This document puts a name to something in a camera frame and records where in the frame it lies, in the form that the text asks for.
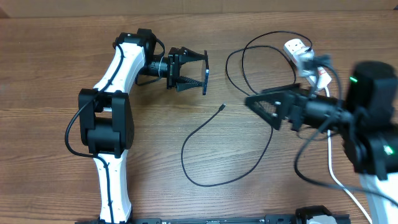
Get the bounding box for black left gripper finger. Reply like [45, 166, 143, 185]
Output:
[181, 47, 208, 65]
[175, 76, 204, 92]

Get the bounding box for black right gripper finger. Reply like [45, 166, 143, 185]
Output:
[245, 91, 294, 130]
[260, 83, 310, 97]

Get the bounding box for black USB charging cable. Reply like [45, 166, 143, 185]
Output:
[180, 30, 313, 188]

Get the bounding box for blue Samsung Galaxy smartphone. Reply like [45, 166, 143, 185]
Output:
[201, 50, 210, 95]

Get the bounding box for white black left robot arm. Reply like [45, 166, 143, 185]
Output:
[78, 29, 210, 223]

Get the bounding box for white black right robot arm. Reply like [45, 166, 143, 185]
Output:
[245, 61, 397, 223]

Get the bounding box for white charger plug adapter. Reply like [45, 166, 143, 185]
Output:
[292, 47, 315, 74]

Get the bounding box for white power extension strip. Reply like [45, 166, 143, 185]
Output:
[284, 39, 331, 91]

